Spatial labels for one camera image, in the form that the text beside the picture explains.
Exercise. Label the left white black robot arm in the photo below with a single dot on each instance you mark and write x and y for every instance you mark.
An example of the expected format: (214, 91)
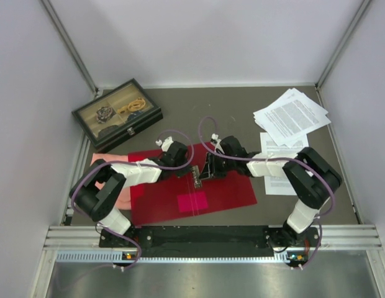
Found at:
(96, 193)

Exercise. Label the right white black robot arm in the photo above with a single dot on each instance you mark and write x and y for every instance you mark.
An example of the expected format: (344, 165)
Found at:
(312, 178)

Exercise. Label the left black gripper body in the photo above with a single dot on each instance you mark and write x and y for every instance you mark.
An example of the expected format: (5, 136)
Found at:
(179, 164)

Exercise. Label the red plastic folder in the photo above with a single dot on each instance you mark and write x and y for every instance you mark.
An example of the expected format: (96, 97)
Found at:
(177, 198)

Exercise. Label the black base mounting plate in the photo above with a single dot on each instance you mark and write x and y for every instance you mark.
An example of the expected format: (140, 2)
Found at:
(218, 241)

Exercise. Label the yellow rubber bands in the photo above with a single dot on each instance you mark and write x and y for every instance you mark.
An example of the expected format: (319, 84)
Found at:
(133, 106)

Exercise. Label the grey slotted cable duct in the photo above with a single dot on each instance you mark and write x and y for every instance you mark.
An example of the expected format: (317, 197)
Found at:
(123, 257)

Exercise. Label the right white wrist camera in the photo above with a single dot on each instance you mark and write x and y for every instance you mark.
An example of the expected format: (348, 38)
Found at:
(215, 138)

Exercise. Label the stack of printed papers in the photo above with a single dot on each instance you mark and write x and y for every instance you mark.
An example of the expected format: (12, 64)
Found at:
(293, 115)

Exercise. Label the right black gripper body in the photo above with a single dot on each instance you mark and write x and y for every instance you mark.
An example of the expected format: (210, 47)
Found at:
(223, 164)

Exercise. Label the aluminium frame rail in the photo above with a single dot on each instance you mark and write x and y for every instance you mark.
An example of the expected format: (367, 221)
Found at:
(334, 237)

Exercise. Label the dark patterned fabric item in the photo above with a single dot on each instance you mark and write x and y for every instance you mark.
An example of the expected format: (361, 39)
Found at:
(104, 114)

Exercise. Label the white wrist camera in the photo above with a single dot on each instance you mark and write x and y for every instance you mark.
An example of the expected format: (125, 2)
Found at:
(215, 138)
(164, 144)

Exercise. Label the black glass-lid display box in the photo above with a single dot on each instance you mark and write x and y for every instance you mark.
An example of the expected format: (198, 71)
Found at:
(117, 116)

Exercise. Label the metal folder clip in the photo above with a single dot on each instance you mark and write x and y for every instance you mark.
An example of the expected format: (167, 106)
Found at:
(195, 177)

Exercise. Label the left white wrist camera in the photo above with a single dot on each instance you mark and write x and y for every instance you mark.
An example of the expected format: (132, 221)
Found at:
(164, 144)

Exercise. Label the single printed paper sheet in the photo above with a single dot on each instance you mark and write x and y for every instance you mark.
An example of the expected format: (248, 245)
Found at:
(280, 186)

